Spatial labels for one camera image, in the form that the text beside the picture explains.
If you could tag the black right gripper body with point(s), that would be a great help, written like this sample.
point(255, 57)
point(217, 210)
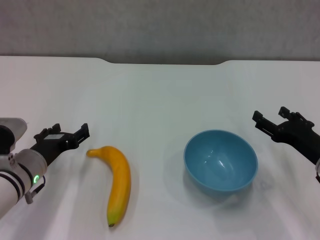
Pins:
point(300, 137)

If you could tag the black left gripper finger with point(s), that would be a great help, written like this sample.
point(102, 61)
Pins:
point(48, 130)
point(80, 136)

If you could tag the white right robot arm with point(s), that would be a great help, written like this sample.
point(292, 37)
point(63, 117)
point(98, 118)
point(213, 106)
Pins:
point(318, 172)

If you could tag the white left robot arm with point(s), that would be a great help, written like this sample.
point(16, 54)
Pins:
point(10, 180)

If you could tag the blue bowl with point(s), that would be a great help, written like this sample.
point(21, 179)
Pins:
point(221, 162)

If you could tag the yellow banana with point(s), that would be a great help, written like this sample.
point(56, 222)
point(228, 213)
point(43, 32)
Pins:
point(120, 175)

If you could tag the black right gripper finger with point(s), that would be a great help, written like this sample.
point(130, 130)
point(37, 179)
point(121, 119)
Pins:
point(293, 115)
point(266, 125)

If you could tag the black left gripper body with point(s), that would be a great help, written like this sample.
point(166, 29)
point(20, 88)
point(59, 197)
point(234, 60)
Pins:
point(51, 146)

